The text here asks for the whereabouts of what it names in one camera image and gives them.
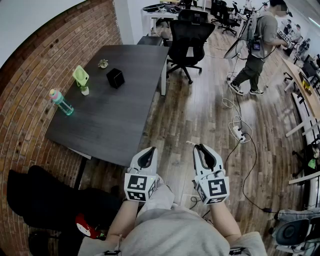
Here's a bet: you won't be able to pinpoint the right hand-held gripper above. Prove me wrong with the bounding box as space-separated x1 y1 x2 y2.
192 143 230 206

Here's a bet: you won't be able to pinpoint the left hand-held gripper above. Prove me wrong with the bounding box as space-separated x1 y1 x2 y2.
124 146 165 202

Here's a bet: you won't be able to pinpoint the black cube box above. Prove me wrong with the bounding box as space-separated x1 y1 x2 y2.
106 67 126 89

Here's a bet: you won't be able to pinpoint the person's left forearm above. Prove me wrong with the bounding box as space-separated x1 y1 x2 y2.
106 198 141 243

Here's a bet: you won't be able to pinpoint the person's right forearm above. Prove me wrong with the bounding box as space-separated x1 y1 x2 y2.
208 201 242 239

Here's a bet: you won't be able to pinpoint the person's grey trousers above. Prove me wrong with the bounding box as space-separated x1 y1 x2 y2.
143 183 176 213

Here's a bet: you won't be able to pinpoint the white power strip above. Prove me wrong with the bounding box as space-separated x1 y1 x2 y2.
232 125 247 144

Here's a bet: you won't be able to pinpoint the person's grey shirt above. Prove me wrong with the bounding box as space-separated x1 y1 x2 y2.
79 207 269 256

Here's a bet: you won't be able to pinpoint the white table leg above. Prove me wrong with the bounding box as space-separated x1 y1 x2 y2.
160 53 170 97

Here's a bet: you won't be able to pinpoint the teal water bottle pink lid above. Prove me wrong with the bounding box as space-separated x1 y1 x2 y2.
49 88 75 117

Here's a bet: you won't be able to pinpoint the black backpack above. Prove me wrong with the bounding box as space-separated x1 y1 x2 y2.
6 164 124 251

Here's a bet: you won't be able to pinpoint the green desk fan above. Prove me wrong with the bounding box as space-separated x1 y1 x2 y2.
72 65 90 88

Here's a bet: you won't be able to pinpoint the black mesh office chair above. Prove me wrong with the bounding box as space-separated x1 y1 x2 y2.
166 19 216 85

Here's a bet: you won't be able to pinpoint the black drawer cabinet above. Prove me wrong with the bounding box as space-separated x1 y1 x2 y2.
136 35 164 47

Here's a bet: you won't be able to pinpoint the light wooden desk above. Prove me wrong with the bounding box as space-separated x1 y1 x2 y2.
281 57 320 119

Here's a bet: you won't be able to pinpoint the row of black office chairs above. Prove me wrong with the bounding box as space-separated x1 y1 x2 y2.
209 0 242 36

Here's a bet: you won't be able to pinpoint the white desk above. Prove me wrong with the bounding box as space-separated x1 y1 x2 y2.
141 6 191 37

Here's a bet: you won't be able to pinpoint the black oval tray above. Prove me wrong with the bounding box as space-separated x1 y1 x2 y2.
142 3 166 12

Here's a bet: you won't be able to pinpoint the black power cable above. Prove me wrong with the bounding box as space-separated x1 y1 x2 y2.
223 131 279 215

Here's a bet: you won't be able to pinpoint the white cable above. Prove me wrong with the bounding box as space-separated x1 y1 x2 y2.
221 96 254 144

